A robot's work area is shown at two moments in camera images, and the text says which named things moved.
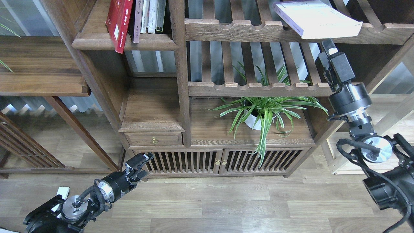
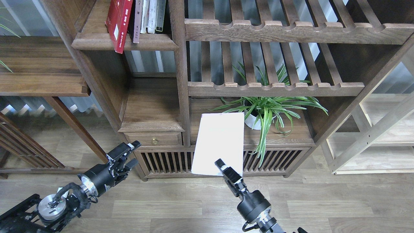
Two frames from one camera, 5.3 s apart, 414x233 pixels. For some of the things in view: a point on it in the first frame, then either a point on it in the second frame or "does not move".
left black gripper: x=111 y=187 to x=104 y=176
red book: x=117 y=22 does not move
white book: x=315 y=19 to x=220 y=136
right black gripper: x=350 y=97 to x=253 y=205
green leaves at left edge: x=7 y=28 does not move
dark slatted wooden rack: x=15 y=139 does not move
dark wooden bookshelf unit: x=214 y=89 does not move
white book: x=146 y=8 does not move
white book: x=151 y=27 does not move
